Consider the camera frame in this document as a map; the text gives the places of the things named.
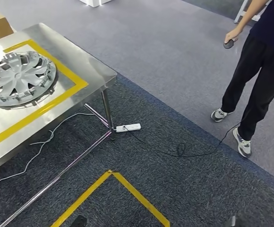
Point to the grey plastic wheel hubcap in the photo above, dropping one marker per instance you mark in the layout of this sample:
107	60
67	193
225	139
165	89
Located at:
16	76

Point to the stainless steel workbench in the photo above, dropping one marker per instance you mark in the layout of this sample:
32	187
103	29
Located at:
84	65

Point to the white partition block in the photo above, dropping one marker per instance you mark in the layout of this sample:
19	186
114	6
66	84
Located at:
94	2

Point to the black round handheld device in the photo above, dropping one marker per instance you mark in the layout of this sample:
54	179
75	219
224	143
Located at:
229	44

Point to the white power strip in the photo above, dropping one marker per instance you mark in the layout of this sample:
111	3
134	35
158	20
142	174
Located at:
130	127

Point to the person's forearm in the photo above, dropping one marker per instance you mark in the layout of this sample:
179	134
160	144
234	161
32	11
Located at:
247	14

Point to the standing person in long trousers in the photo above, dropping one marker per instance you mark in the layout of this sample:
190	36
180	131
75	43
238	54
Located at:
264	72

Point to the black robot body part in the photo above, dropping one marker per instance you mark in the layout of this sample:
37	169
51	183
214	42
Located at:
78	221

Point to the person's hand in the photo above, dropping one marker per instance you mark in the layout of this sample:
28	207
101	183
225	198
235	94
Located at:
231	35

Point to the white stand legs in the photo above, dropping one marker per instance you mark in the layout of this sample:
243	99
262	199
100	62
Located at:
241	11

